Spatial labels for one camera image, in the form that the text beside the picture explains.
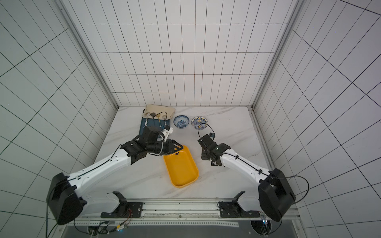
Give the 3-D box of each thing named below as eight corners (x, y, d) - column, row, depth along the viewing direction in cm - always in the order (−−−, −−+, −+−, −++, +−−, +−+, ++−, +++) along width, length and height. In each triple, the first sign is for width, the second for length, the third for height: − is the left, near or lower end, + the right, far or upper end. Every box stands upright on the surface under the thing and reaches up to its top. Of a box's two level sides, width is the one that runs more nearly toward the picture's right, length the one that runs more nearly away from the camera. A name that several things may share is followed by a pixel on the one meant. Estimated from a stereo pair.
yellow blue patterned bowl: (191, 129, 107) (191, 126, 104) (191, 119, 113) (191, 116, 110) (207, 129, 107) (208, 126, 104) (207, 119, 113) (207, 116, 110)
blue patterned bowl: (172, 125, 109) (171, 121, 106) (179, 116, 115) (179, 112, 111) (183, 131, 106) (182, 127, 102) (190, 122, 111) (190, 118, 108)
